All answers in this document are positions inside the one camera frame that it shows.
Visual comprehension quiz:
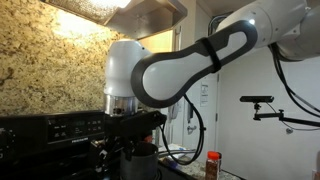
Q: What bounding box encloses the steel range hood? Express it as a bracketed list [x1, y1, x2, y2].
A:
[39, 0, 188, 40]

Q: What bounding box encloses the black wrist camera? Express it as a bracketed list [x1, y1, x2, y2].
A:
[133, 110, 168, 130]

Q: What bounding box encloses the black electric stove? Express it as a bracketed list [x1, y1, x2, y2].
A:
[0, 109, 201, 180]

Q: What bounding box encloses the black stove knob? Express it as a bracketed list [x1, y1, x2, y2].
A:
[0, 128, 16, 152]

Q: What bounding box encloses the white paper notice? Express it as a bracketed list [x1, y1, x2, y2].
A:
[199, 82, 210, 108]

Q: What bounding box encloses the silver door handle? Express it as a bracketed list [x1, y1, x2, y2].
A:
[186, 124, 198, 135]

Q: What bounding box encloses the spice jar with red lid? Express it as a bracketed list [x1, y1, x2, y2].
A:
[204, 150, 222, 180]

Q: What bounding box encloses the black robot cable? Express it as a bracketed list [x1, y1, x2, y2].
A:
[159, 42, 320, 167]

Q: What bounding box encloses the light wooden wall cabinet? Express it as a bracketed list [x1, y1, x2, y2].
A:
[137, 24, 196, 54]

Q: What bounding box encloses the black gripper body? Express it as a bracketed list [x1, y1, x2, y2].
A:
[104, 113, 148, 145]

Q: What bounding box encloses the grey pot with steel handle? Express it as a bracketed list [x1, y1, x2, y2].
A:
[119, 142, 198, 180]

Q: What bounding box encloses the blue jar with white lid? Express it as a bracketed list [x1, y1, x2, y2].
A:
[165, 155, 180, 170]

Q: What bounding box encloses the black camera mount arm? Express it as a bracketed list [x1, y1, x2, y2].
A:
[252, 102, 320, 128]

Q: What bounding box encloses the black bar-shaped camera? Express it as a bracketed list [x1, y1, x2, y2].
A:
[239, 95, 275, 103]

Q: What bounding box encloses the silver cabinet handle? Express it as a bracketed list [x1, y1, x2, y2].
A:
[175, 25, 183, 46]

